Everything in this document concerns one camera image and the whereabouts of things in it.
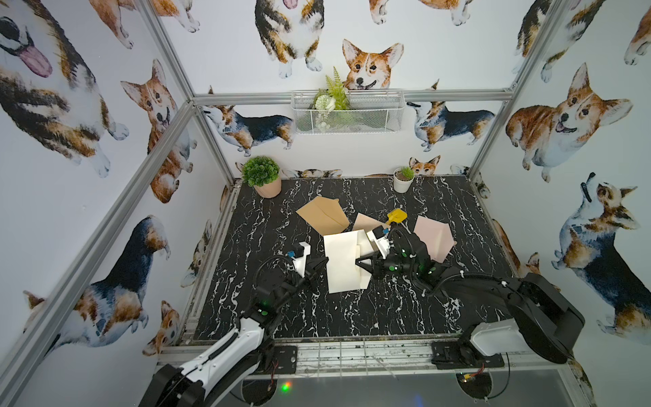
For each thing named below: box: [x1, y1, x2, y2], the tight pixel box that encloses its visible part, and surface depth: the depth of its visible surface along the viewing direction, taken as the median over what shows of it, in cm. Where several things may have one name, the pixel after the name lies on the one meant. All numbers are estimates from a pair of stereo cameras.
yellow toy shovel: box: [386, 208, 408, 226], surface depth 108 cm
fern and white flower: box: [314, 66, 351, 132], surface depth 85 cm
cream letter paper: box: [351, 212, 390, 233], surface depth 101 cm
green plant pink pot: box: [241, 155, 283, 200], surface depth 105 cm
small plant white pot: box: [392, 166, 416, 194], surface depth 115 cm
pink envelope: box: [413, 215, 457, 264], surface depth 104 cm
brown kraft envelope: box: [295, 195, 350, 236], surface depth 109 cm
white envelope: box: [322, 230, 361, 295], surface depth 80 cm
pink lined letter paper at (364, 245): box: [356, 228, 374, 259], surface depth 80 cm
